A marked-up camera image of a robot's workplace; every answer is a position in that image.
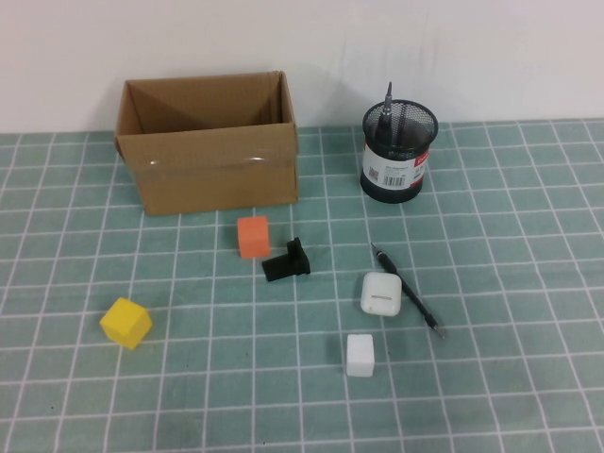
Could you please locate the black-handled screwdriver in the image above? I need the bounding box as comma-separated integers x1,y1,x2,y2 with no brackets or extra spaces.
376,81,396,145

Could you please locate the black mesh pen holder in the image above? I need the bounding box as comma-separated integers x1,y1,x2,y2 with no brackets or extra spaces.
359,98,439,205

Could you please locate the black pen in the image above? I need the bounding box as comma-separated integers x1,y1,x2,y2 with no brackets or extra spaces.
370,241,447,340

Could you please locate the black plastic bracket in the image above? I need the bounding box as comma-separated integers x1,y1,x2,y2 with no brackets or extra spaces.
261,237,312,283

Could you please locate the brown cardboard box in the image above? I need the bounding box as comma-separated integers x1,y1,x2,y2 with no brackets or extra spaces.
114,69,300,217

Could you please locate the white earbuds case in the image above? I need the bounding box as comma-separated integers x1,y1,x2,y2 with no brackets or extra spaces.
360,271,403,317

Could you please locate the orange cube block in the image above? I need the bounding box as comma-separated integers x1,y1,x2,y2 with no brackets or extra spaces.
235,215,271,260

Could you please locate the yellow cube block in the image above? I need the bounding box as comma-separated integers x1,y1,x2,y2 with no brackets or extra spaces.
99,296,154,350

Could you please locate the white cube block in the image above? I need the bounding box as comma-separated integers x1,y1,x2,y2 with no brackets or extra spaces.
345,332,377,378

